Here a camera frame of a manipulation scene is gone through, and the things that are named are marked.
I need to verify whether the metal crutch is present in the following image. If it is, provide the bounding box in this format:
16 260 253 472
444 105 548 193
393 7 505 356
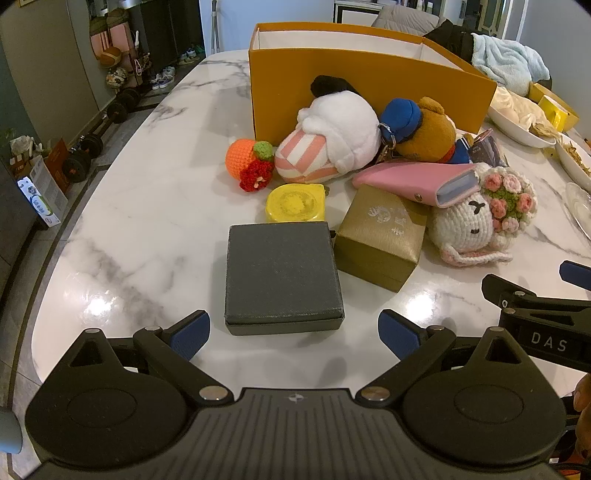
210 0 221 54

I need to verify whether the gold gift box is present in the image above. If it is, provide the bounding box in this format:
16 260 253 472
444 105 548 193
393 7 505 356
333 184 428 293

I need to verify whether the orange cardboard box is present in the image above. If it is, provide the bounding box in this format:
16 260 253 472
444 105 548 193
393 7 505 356
248 22 498 141

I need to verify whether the black dumbbell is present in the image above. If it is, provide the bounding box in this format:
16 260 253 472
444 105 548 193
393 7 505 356
104 88 141 124
62 134 106 182

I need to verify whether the brown bear plush blue hat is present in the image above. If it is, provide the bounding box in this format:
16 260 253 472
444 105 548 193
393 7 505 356
379 96 476 164

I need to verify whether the dark cabinet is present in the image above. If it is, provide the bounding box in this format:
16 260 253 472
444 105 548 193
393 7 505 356
129 4 200 63

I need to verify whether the pair of white blue sneakers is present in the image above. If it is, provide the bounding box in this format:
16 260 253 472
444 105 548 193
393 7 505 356
150 67 176 89

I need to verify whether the light blue fleece blanket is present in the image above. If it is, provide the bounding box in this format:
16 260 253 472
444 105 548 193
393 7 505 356
472 33 551 97

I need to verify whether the folded flatbread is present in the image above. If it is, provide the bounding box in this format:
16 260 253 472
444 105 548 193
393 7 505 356
510 95 555 137

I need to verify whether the white oval bowl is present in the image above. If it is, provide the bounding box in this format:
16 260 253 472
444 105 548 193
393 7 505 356
487 85 557 149

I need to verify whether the white cabinet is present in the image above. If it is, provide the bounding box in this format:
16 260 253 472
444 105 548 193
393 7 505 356
335 0 384 26

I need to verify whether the white pink striped plush toy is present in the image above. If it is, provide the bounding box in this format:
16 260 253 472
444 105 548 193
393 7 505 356
274 75 383 182

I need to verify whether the crochet orange with red flower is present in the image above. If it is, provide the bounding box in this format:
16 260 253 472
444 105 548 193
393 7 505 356
225 138 276 192

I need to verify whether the white printed carton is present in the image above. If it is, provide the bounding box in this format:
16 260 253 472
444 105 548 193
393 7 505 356
18 154 68 229

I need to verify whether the black jacket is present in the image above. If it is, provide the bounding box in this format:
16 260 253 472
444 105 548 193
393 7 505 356
422 18 476 65

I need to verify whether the dark grey square box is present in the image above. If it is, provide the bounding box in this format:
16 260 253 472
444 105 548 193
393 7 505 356
224 222 346 336

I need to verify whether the red paper bag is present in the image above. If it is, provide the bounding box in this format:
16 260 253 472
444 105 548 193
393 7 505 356
46 138 71 191

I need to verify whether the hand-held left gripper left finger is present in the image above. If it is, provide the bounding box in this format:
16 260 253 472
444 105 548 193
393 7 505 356
69 310 232 407

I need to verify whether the white crochet bunny with flowers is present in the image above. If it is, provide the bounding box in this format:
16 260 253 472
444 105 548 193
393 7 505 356
427 162 539 268

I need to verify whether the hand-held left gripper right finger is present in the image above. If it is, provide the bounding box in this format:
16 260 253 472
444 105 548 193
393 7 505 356
355 310 525 407

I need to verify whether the grey down jacket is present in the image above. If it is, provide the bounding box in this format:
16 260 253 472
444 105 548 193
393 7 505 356
372 4 437 35

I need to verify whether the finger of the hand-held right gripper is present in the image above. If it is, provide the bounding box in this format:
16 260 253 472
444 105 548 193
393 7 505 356
560 260 591 283
481 274 591 319

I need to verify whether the clear glass dish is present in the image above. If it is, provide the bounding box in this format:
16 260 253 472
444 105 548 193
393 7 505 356
564 182 591 241

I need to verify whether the white bowl with fries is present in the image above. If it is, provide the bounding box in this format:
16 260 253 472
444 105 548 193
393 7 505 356
554 136 591 188

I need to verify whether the person's right hand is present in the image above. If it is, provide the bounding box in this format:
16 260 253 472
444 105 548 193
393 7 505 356
573 373 591 462

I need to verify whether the yellow mug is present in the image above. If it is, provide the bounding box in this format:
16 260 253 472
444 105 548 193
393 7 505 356
538 95 580 132

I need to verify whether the pink wallet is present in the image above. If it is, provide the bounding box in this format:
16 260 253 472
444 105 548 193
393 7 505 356
353 161 478 206

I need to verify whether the pile of fried potato strips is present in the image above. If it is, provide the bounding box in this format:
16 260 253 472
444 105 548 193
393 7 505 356
560 138 591 176

